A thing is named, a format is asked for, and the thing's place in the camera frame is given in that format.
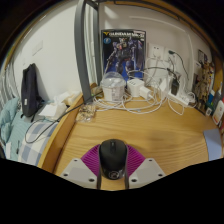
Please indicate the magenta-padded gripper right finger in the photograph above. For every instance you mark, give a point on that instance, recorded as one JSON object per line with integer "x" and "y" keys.
{"x": 148, "y": 169}

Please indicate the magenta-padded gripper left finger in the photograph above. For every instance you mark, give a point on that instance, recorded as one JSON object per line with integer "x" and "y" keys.
{"x": 77, "y": 169}

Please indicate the black computer mouse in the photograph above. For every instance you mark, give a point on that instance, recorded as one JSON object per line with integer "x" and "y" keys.
{"x": 113, "y": 156}

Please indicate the light blue mouse pad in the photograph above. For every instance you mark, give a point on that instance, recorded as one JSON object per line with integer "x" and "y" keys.
{"x": 213, "y": 143}

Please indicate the blue checked blanket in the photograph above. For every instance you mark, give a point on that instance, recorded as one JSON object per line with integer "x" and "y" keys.
{"x": 35, "y": 143}

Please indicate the clear plastic bag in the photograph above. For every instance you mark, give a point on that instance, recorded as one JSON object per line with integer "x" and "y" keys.
{"x": 86, "y": 113}

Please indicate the white tissue pack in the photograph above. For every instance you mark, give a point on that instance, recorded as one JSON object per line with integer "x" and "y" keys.
{"x": 51, "y": 110}

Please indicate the small white plug adapter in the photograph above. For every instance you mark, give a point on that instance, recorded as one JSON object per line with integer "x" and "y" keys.
{"x": 146, "y": 92}

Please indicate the white power strip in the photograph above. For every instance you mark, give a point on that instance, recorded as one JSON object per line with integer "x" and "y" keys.
{"x": 180, "y": 99}

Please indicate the white multi-port charger block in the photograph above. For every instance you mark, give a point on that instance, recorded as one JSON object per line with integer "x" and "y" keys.
{"x": 135, "y": 87}

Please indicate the black power adapter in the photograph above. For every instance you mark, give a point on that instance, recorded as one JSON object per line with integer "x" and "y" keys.
{"x": 174, "y": 87}

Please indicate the teal pillow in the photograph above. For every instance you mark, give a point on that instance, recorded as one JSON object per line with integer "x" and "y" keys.
{"x": 8, "y": 116}

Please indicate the clear domed plastic container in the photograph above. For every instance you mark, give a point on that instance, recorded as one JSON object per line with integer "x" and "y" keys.
{"x": 113, "y": 86}

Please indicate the brown tree figure toy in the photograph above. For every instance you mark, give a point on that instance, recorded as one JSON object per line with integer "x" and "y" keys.
{"x": 204, "y": 88}

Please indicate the robot model kit box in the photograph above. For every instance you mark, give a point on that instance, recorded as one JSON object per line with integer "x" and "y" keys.
{"x": 123, "y": 50}

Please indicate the white wall outlet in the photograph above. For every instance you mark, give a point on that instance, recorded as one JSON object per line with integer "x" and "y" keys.
{"x": 160, "y": 51}

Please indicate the grey metal frame post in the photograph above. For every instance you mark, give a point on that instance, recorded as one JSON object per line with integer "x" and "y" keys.
{"x": 80, "y": 50}

